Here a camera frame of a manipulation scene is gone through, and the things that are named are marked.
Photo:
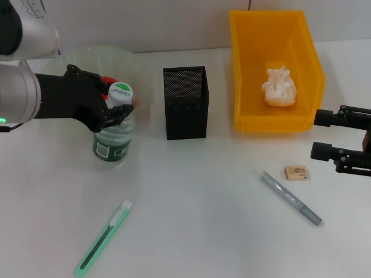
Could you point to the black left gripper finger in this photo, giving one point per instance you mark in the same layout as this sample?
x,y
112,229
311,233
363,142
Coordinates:
x,y
119,114
105,84

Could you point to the beige eraser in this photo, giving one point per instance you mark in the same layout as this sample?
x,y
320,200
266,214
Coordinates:
x,y
295,172

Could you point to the clear green-label water bottle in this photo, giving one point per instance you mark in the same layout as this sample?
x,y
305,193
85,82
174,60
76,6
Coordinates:
x,y
113,144

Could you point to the yellow plastic bin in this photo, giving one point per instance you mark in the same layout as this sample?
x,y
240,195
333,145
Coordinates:
x,y
252,87

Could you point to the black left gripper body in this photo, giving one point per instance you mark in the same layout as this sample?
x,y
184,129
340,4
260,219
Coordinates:
x,y
66,98

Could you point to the pale green glass fruit plate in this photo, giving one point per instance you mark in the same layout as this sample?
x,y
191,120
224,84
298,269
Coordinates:
x,y
139,75

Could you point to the white paper ball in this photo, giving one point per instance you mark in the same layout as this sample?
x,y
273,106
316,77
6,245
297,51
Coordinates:
x,y
279,89

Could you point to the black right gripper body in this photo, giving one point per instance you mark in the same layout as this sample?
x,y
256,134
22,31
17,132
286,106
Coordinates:
x,y
367,140

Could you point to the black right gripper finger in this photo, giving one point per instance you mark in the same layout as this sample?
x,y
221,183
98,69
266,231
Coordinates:
x,y
321,150
324,117

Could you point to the orange fruit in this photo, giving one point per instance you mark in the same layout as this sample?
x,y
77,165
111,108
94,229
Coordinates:
x,y
109,80

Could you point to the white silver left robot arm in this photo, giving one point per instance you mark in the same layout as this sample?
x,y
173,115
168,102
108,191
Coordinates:
x,y
17,87

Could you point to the black mesh pen holder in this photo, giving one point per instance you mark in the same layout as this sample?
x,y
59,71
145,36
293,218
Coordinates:
x,y
188,116

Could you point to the green utility knife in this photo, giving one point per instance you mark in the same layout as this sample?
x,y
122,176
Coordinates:
x,y
98,240

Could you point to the grey pen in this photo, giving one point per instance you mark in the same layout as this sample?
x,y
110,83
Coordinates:
x,y
290,197

